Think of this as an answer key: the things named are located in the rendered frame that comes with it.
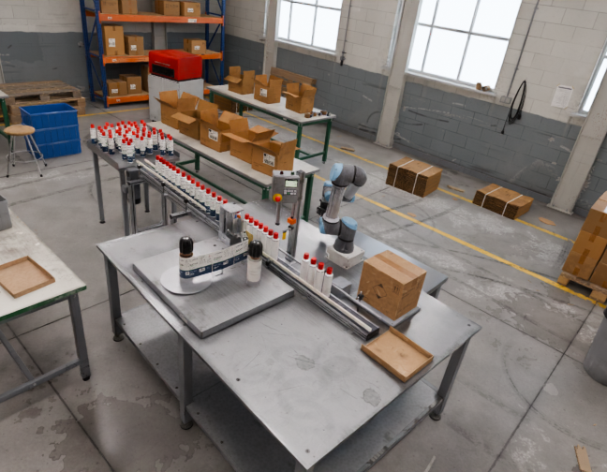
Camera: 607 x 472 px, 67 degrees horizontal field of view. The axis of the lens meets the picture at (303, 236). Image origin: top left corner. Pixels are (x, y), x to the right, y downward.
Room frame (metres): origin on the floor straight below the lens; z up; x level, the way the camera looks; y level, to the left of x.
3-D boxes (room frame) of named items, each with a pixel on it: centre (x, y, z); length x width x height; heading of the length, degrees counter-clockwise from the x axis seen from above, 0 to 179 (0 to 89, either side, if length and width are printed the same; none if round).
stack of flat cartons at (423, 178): (6.56, -1.52, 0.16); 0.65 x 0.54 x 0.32; 55
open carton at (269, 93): (7.40, 0.88, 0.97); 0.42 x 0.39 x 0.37; 138
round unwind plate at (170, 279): (2.29, 0.67, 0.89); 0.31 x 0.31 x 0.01
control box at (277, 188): (2.74, 0.16, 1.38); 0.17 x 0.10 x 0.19; 102
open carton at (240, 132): (4.79, 0.70, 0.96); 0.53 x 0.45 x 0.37; 142
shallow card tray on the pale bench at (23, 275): (2.20, 1.65, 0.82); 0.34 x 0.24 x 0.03; 56
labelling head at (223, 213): (2.83, 0.51, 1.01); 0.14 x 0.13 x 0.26; 47
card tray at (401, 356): (1.92, -0.59, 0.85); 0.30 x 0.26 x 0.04; 47
